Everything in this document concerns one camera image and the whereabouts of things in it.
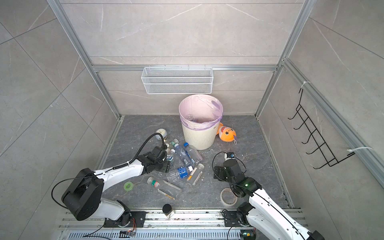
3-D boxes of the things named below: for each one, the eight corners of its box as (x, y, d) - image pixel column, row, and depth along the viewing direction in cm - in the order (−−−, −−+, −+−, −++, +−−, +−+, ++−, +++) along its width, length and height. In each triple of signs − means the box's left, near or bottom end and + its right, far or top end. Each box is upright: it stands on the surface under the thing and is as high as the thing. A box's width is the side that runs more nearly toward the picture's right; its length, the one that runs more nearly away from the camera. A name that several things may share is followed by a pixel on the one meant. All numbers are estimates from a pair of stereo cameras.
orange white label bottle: (187, 181, 87) (187, 178, 84) (198, 164, 94) (198, 161, 91) (194, 186, 86) (194, 183, 82) (205, 168, 93) (205, 165, 89)
